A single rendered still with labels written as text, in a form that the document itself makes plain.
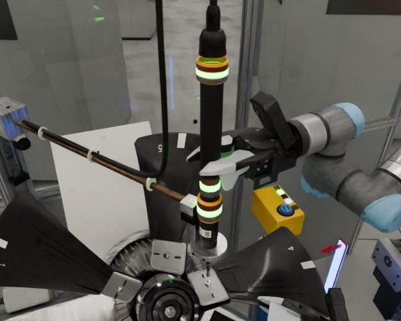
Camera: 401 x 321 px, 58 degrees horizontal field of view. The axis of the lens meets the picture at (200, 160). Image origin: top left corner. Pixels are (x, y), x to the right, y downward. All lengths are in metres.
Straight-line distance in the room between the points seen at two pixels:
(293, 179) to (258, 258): 0.99
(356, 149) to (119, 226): 1.33
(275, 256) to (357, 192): 0.26
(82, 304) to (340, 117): 0.66
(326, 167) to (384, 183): 0.11
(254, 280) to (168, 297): 0.20
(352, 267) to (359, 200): 1.84
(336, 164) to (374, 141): 1.27
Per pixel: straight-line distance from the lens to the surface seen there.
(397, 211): 0.70
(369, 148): 2.02
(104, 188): 0.97
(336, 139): 0.71
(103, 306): 0.88
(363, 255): 2.64
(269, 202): 1.18
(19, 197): 0.71
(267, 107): 0.57
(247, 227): 1.87
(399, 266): 1.23
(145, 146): 0.81
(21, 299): 0.93
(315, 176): 0.76
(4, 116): 0.99
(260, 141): 0.61
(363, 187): 0.72
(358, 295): 2.42
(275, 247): 0.89
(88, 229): 0.97
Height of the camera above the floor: 1.84
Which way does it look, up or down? 35 degrees down
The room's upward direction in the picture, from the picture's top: straight up
